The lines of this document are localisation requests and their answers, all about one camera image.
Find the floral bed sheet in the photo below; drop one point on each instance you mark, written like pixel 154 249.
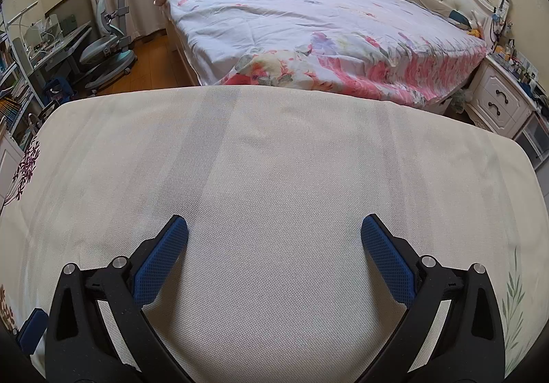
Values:
pixel 300 31

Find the clear plastic drawer unit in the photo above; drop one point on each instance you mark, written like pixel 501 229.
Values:
pixel 534 138

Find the cluster of small bottles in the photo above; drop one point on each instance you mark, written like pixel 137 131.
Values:
pixel 514 61

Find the shelf of books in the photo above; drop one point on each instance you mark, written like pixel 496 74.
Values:
pixel 13 96

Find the clear plastic bag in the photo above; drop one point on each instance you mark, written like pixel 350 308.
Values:
pixel 459 100

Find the grey pillow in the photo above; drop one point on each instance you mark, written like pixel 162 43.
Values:
pixel 441 10

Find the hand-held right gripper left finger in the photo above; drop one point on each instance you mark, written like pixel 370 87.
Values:
pixel 161 263

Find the grey study desk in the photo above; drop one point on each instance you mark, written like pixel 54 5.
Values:
pixel 55 48

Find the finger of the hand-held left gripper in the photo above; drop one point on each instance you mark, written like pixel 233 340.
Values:
pixel 32 329

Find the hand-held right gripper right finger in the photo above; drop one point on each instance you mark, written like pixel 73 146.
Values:
pixel 388 263

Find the grey office chair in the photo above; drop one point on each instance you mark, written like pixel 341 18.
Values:
pixel 105 53

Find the white nightstand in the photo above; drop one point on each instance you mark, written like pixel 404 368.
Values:
pixel 497 100

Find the yellow plush toy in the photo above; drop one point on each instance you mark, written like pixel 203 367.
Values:
pixel 476 33

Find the beige floral tablecloth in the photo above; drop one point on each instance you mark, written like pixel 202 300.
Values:
pixel 278 160

